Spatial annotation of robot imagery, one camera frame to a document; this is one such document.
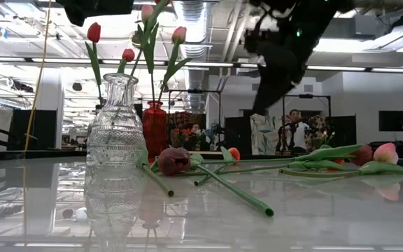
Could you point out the painted white cloth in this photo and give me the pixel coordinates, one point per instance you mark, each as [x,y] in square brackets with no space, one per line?
[266,134]

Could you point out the pink artificial tulip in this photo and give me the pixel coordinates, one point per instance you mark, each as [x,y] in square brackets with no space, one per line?
[147,13]
[179,35]
[386,153]

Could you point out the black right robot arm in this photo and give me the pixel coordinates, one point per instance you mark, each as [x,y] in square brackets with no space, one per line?
[338,4]

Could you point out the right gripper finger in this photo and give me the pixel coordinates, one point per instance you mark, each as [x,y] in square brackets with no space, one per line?
[266,77]
[285,77]

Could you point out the red ribbed glass vase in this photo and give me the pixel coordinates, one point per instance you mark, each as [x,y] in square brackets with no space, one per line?
[155,129]

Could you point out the person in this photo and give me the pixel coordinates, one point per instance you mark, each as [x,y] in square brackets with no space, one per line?
[297,134]

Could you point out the black background desk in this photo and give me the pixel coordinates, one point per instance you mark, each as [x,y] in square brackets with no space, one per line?
[387,145]

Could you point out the black stand frame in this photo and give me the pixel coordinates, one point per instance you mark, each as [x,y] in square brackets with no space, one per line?
[306,95]
[194,91]

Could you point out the clear embossed glass vase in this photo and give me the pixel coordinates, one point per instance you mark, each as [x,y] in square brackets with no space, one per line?
[115,133]

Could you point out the black wall monitor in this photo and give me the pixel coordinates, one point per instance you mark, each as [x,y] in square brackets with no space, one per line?
[394,120]

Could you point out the black partition panel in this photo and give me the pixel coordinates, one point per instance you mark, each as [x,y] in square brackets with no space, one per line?
[33,129]

